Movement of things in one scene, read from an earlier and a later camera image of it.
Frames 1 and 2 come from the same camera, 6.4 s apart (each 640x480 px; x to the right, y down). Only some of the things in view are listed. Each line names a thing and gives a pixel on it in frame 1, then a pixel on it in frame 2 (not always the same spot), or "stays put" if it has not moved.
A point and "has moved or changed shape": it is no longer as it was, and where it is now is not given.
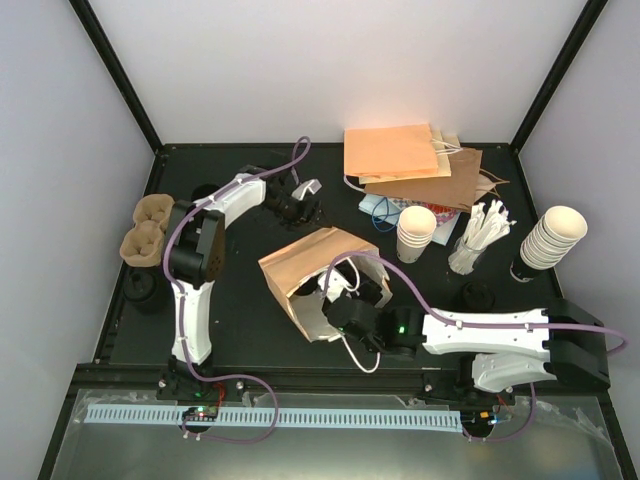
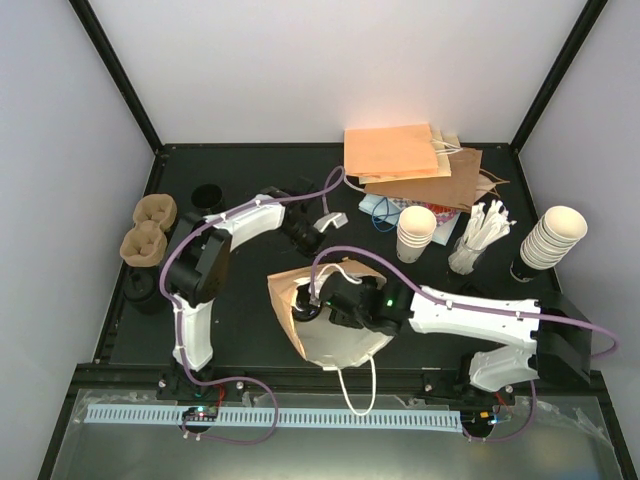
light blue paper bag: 382,207 stays put
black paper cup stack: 203,190 stays put
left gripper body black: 292,214 → 307,244
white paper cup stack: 415,231 stays put
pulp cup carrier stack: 142,243 stays put
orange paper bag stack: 397,152 stays put
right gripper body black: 372,346 → 364,320
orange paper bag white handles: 308,276 has moved or changed shape
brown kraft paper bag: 467,182 stays put
